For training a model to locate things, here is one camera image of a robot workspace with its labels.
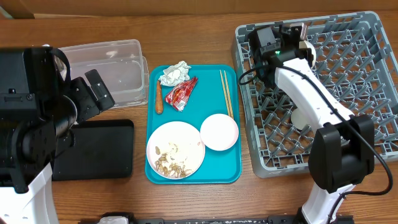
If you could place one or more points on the wooden chopstick left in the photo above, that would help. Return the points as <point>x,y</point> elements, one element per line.
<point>224,90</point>

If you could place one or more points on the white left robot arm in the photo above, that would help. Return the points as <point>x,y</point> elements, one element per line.
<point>40,102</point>

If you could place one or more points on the white bowl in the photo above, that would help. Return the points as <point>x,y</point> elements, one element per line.
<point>308,51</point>

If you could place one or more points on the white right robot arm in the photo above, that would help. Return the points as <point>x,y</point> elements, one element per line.
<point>342,160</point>

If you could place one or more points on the crumpled white tissue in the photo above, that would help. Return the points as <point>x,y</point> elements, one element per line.
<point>175,74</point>

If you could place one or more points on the red snack wrapper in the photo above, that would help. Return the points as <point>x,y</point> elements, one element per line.
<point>179,95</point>

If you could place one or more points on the pink small bowl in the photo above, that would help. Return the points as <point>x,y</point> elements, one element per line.
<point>219,132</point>

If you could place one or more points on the black plastic tray bin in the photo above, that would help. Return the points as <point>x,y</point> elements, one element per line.
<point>95,150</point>

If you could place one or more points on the clear plastic bin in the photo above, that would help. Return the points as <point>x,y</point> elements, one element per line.
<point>121,65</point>

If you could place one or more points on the wooden chopstick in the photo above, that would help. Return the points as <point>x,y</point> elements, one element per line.
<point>224,90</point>
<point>228,96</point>

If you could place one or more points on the pink plate with food scraps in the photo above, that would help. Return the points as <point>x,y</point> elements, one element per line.
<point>175,150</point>

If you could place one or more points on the white paper cup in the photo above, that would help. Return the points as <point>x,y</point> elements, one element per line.
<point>299,118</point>

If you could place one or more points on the grey dishwasher rack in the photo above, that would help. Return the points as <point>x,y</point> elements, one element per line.
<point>354,61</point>

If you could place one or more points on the wooden chopstick right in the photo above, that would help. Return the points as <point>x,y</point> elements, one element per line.
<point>228,96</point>

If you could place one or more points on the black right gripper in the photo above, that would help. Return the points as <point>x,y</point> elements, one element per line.
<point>306,53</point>

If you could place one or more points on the teal plastic tray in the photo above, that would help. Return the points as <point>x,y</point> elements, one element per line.
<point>207,98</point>

